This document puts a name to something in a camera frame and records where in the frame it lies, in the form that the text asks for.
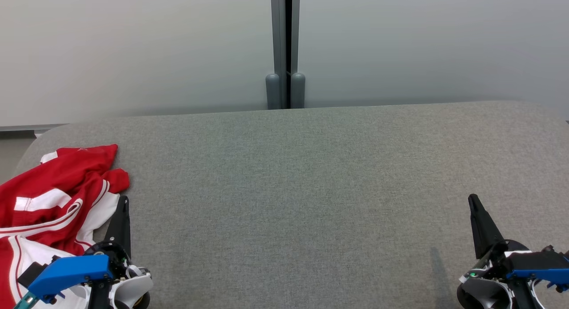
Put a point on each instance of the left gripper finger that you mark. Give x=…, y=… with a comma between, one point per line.
x=122, y=224

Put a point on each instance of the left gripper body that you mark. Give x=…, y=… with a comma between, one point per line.
x=121, y=261

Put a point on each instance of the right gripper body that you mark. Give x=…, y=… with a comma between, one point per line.
x=482, y=295

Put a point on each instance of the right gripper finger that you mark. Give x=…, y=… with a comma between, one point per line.
x=484, y=233

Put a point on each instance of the red shorts white bands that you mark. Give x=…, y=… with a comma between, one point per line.
x=80, y=166

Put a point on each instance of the red jersey shirt striped trim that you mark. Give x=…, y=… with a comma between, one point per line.
x=49, y=240

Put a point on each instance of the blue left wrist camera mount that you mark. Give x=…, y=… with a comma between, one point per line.
x=71, y=273

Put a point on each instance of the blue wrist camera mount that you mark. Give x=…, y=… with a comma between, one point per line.
x=71, y=273
x=538, y=266

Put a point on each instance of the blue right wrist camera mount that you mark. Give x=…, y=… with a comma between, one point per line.
x=538, y=266

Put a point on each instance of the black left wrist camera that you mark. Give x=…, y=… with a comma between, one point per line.
x=32, y=272

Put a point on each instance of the grey metal partition post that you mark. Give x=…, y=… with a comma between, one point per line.
x=276, y=42
x=297, y=91

